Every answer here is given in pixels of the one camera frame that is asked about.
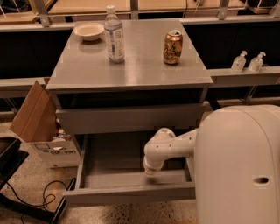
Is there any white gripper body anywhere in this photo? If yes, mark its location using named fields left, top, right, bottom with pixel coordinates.
left=143, top=158, right=164, bottom=175

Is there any grey drawer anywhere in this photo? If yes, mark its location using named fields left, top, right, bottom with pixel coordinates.
left=64, top=131, right=195, bottom=207
left=56, top=103, right=205, bottom=134

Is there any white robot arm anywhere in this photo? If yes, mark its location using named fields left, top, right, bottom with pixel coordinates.
left=143, top=105, right=280, bottom=224

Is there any grey top drawer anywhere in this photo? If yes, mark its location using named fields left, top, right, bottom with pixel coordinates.
left=56, top=103, right=205, bottom=134

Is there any grey drawer cabinet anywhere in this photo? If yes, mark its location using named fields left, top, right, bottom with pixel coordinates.
left=45, top=18, right=214, bottom=182

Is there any open cardboard box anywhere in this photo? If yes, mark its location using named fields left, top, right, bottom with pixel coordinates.
left=10, top=81, right=80, bottom=168

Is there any gold drink can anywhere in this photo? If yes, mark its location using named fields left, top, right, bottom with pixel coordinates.
left=163, top=30, right=183, bottom=65

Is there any left sanitizer pump bottle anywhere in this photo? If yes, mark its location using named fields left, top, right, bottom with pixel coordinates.
left=231, top=51, right=247, bottom=72

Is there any sanitizer pump bottle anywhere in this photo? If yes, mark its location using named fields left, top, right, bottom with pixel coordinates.
left=248, top=52, right=266, bottom=73
left=231, top=51, right=247, bottom=72

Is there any black stand base left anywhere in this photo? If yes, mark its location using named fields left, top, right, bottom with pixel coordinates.
left=0, top=136, right=77, bottom=224

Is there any metal railing shelf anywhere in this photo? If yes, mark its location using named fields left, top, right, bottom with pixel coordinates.
left=0, top=19, right=279, bottom=100

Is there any clear plastic water bottle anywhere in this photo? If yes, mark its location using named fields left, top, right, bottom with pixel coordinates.
left=104, top=5, right=124, bottom=63

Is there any right sanitizer pump bottle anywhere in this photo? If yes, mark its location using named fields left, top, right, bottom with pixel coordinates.
left=248, top=52, right=266, bottom=73

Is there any white paper bowl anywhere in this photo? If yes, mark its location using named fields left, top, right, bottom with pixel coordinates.
left=73, top=23, right=104, bottom=41

